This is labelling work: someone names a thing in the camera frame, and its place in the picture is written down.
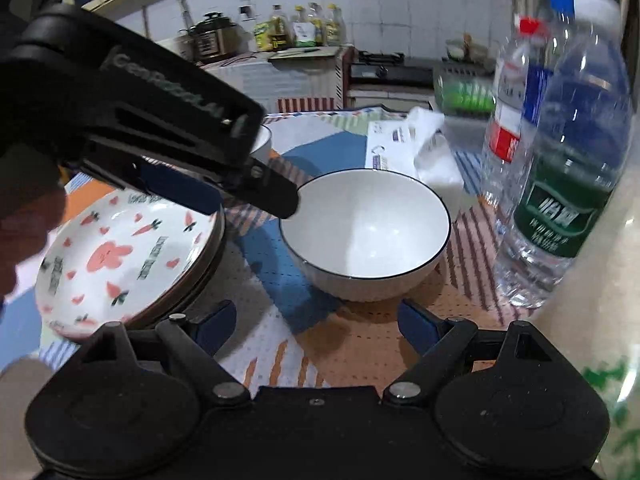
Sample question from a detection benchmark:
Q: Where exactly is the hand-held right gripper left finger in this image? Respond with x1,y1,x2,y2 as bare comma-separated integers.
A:
80,300,251,408

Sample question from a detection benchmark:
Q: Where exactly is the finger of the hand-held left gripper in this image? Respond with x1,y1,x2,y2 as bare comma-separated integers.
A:
80,152,226,217
220,155,301,220

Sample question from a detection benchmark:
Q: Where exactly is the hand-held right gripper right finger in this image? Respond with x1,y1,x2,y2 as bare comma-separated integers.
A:
382,298,553,406

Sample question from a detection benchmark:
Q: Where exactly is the rabbit print plate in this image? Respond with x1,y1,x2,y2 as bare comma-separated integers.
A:
35,190,224,338

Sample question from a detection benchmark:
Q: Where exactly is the white bowl with black rim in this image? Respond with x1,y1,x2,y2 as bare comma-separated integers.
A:
278,170,452,303
249,124,273,157

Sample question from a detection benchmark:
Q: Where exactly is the person's left hand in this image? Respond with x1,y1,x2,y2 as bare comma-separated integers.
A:
0,144,68,301

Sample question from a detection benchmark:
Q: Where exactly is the patchwork tablecloth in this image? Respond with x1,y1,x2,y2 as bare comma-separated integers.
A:
0,107,541,396

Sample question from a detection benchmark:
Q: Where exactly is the black pressure cooker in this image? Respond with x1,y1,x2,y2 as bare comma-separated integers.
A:
192,11,238,63

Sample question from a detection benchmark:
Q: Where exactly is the patchwork counter cloth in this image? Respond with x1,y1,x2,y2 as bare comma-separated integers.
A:
200,50,347,113

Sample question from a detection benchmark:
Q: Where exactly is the white tissue pack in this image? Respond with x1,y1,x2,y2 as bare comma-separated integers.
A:
364,107,466,211

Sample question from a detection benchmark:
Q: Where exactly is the cutting board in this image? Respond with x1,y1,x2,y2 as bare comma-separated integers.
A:
269,46,342,62

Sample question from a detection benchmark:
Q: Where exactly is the black gas stove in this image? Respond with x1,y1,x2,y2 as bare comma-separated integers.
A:
350,52,436,87

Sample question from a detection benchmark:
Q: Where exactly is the oil bottle with yellow label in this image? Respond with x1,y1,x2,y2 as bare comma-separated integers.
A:
325,4,346,45

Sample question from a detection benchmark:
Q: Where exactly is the green label water bottle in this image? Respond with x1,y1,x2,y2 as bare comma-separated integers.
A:
495,0,633,309

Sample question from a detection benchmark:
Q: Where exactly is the green plastic container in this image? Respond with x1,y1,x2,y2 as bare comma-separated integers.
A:
434,75,496,117

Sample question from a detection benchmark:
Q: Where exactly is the red cap water bottle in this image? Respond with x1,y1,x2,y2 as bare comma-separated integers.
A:
480,16,551,206

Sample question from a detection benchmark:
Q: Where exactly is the pot with glass lid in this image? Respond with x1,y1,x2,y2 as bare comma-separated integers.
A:
445,34,490,61

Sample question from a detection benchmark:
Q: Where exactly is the blue cap water bottle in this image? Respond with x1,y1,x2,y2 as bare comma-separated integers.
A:
520,0,576,131

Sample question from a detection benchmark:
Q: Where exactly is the clear rice bag with handle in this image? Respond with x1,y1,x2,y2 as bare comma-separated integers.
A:
527,160,640,466

